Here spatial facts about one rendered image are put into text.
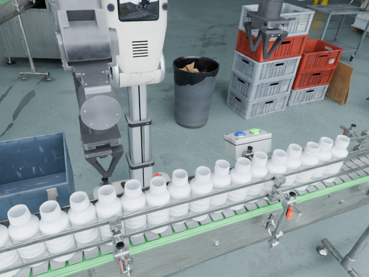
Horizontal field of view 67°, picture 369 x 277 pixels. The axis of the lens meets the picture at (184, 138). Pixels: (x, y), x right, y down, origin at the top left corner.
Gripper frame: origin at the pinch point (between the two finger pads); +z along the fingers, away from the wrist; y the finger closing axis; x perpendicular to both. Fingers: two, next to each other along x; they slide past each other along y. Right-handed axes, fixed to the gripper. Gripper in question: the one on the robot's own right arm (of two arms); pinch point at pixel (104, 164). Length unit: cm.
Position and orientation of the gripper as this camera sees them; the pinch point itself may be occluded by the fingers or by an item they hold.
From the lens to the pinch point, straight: 59.4
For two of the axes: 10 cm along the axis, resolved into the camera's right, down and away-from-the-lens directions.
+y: 3.7, 5.5, -7.5
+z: -0.5, 8.2, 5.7
